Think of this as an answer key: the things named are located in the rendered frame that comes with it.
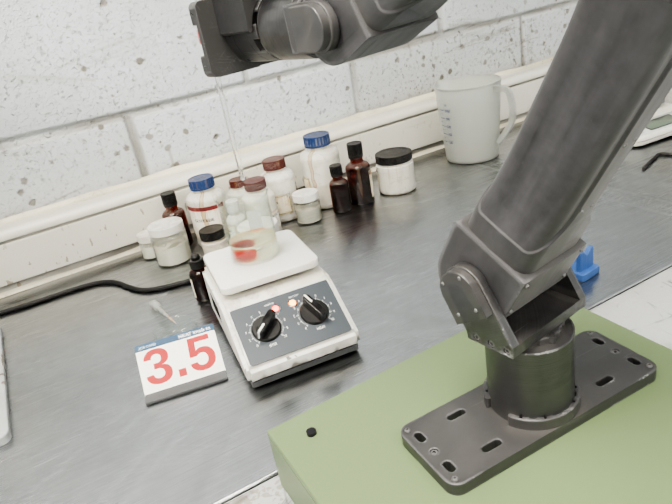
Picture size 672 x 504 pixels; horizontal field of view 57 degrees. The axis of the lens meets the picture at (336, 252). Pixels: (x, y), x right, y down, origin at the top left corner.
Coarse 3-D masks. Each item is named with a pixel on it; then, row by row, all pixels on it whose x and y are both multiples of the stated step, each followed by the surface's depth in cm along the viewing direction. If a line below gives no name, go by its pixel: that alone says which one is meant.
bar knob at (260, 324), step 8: (272, 312) 66; (256, 320) 67; (264, 320) 65; (272, 320) 66; (256, 328) 66; (264, 328) 65; (272, 328) 66; (280, 328) 66; (256, 336) 66; (264, 336) 65; (272, 336) 66
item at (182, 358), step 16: (192, 336) 70; (208, 336) 70; (144, 352) 69; (160, 352) 69; (176, 352) 69; (192, 352) 69; (208, 352) 70; (144, 368) 68; (160, 368) 68; (176, 368) 68; (192, 368) 69; (208, 368) 69; (160, 384) 68
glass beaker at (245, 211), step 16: (224, 192) 74; (240, 192) 75; (256, 192) 74; (224, 208) 70; (240, 208) 69; (256, 208) 70; (224, 224) 71; (240, 224) 70; (256, 224) 70; (272, 224) 73; (240, 240) 71; (256, 240) 71; (272, 240) 73; (240, 256) 72; (256, 256) 72; (272, 256) 73
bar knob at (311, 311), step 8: (304, 296) 67; (304, 304) 68; (312, 304) 67; (320, 304) 68; (304, 312) 68; (312, 312) 67; (320, 312) 66; (328, 312) 68; (304, 320) 67; (312, 320) 67; (320, 320) 67
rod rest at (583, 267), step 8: (592, 248) 74; (584, 256) 74; (592, 256) 75; (576, 264) 74; (584, 264) 74; (592, 264) 75; (576, 272) 74; (584, 272) 74; (592, 272) 74; (584, 280) 74
